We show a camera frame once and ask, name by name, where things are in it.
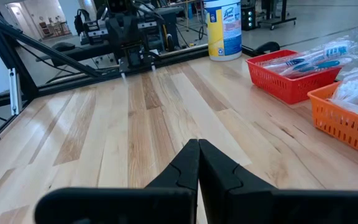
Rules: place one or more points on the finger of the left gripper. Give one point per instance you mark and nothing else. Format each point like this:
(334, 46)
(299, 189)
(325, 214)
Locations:
(133, 59)
(145, 59)

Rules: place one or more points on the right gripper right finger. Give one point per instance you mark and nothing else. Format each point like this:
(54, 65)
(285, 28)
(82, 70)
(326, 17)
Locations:
(259, 205)

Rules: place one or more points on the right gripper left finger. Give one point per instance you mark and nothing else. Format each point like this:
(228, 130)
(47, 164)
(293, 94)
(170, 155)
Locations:
(135, 205)

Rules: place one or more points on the orange plastic mesh basket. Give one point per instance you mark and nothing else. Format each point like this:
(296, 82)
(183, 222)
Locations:
(343, 130)

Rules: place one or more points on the blue toothbrush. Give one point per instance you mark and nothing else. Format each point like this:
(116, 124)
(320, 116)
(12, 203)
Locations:
(322, 64)
(337, 51)
(291, 62)

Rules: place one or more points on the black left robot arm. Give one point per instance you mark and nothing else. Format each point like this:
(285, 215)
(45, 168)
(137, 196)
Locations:
(82, 51)

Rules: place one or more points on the yellow white wipes canister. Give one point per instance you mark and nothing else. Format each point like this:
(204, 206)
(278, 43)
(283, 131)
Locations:
(225, 31)

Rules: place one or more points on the black box with lights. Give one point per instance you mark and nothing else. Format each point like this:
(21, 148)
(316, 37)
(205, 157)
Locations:
(248, 17)

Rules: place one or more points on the red plastic mesh basket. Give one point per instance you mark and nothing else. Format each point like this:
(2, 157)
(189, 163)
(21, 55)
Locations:
(275, 81)

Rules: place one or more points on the black rolling stand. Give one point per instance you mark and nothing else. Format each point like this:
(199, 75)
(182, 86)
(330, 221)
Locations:
(275, 20)

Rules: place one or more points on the silver frame bracket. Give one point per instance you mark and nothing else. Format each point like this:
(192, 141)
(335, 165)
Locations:
(15, 93)

